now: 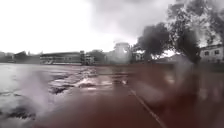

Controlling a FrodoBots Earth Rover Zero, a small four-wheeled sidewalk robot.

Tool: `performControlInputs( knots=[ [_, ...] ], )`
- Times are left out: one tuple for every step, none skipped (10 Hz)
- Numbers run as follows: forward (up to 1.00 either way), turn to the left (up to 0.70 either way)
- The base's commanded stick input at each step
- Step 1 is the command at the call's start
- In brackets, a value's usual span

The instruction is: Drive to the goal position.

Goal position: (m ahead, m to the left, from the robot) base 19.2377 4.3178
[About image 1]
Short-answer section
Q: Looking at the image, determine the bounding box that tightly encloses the long low building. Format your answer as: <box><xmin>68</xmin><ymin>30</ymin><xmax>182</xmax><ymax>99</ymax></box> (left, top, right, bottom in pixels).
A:
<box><xmin>39</xmin><ymin>51</ymin><xmax>83</xmax><ymax>66</ymax></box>

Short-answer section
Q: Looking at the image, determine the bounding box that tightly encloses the row of trees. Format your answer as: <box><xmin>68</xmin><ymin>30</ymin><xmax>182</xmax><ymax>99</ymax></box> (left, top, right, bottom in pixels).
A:
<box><xmin>0</xmin><ymin>50</ymin><xmax>41</xmax><ymax>65</ymax></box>

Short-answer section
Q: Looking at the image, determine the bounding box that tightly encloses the large dark tree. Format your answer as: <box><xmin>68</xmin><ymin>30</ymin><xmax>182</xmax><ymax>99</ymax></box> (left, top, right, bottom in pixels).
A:
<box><xmin>166</xmin><ymin>0</ymin><xmax>224</xmax><ymax>65</ymax></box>
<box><xmin>132</xmin><ymin>22</ymin><xmax>172</xmax><ymax>62</ymax></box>

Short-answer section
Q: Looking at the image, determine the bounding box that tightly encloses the pale blurred building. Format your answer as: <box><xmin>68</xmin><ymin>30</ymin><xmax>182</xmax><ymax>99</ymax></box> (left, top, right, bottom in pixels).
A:
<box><xmin>111</xmin><ymin>41</ymin><xmax>133</xmax><ymax>65</ymax></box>

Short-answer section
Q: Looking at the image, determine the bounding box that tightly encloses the white building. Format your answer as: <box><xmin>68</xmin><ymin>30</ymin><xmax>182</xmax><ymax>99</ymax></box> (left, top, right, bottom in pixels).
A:
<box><xmin>198</xmin><ymin>43</ymin><xmax>224</xmax><ymax>64</ymax></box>

